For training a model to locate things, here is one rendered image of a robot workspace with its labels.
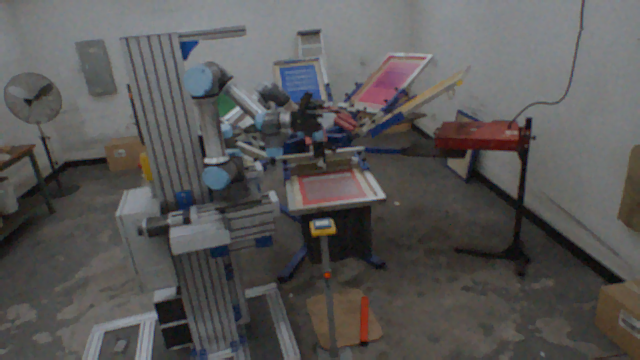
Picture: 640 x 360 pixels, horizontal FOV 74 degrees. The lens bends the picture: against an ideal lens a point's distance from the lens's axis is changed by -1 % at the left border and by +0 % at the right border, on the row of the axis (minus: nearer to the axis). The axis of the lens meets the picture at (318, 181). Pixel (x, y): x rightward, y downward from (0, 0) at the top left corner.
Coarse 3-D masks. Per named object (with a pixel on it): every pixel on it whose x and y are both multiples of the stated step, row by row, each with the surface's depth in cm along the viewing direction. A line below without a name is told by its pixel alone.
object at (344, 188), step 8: (352, 176) 300; (336, 184) 289; (344, 184) 288; (352, 184) 287; (360, 184) 285; (336, 192) 277; (344, 192) 276; (352, 192) 274; (360, 192) 273; (336, 200) 265; (344, 200) 265
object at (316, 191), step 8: (304, 176) 307; (312, 176) 306; (304, 184) 294; (312, 184) 293; (320, 184) 291; (328, 184) 290; (304, 192) 281; (312, 192) 280; (320, 192) 279; (328, 192) 278; (304, 200) 269; (312, 200) 268; (320, 200) 267; (328, 200) 266
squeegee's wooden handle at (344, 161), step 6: (300, 162) 305; (306, 162) 304; (312, 162) 304; (330, 162) 305; (336, 162) 306; (342, 162) 306; (348, 162) 307; (300, 168) 304; (306, 168) 305; (312, 168) 305; (318, 168) 306; (330, 168) 307
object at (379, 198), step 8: (360, 168) 307; (368, 176) 288; (288, 184) 287; (376, 184) 274; (288, 192) 275; (376, 192) 263; (288, 200) 263; (352, 200) 255; (360, 200) 254; (368, 200) 254; (376, 200) 255; (384, 200) 255; (296, 208) 252; (304, 208) 251; (312, 208) 252; (320, 208) 252; (328, 208) 253; (336, 208) 253; (344, 208) 254
